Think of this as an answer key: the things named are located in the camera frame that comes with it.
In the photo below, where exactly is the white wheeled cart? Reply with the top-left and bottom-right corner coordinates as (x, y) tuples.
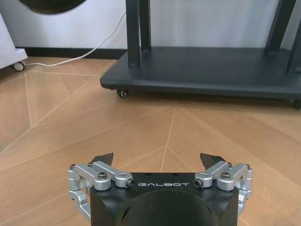
(0, 13), (28, 71)

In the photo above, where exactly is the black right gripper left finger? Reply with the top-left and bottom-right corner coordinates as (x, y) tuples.
(67, 152), (134, 221)

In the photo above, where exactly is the white power cable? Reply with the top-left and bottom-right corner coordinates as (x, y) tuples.
(24, 9), (127, 67)

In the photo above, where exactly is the dark grey wheeled stand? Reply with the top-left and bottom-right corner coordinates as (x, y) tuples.
(100, 0), (301, 109)

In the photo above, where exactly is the dark round bin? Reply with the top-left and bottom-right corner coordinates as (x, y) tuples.
(18, 0), (87, 15)

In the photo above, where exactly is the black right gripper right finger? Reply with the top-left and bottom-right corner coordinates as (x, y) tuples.
(194, 153), (254, 218)

